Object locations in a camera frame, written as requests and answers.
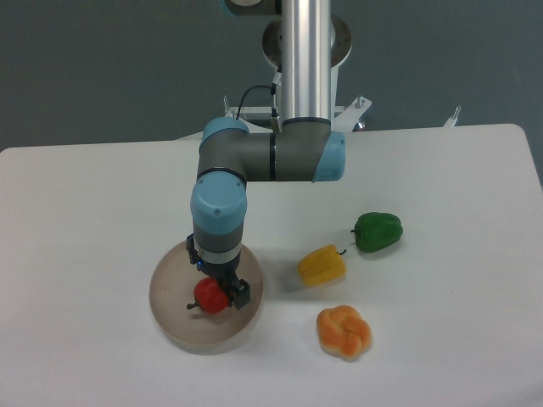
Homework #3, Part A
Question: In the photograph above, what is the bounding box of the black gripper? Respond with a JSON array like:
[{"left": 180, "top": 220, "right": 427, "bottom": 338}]
[{"left": 186, "top": 235, "right": 250, "bottom": 309}]

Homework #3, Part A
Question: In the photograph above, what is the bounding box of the red toy pepper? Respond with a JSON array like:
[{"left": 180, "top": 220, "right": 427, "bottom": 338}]
[{"left": 186, "top": 277, "right": 230, "bottom": 314}]

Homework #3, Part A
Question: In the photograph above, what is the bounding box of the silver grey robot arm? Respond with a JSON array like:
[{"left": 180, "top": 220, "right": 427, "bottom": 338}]
[{"left": 186, "top": 1, "right": 345, "bottom": 309}]

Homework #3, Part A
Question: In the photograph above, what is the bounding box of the beige round plate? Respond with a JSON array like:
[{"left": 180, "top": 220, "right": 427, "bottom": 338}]
[{"left": 148, "top": 242, "right": 265, "bottom": 354}]

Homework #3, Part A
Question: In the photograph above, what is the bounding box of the yellow toy pepper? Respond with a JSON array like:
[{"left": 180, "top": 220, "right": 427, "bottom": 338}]
[{"left": 297, "top": 244, "right": 347, "bottom": 287}]

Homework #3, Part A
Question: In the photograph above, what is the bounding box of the green toy pepper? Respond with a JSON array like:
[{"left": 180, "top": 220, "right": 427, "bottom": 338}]
[{"left": 350, "top": 212, "right": 403, "bottom": 253}]

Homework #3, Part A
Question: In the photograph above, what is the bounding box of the orange knotted bread roll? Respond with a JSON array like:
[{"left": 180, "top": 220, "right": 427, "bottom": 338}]
[{"left": 316, "top": 305, "right": 372, "bottom": 361}]

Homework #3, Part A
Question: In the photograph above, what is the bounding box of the black cable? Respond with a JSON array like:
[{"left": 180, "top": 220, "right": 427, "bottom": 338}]
[{"left": 231, "top": 71, "right": 283, "bottom": 137}]

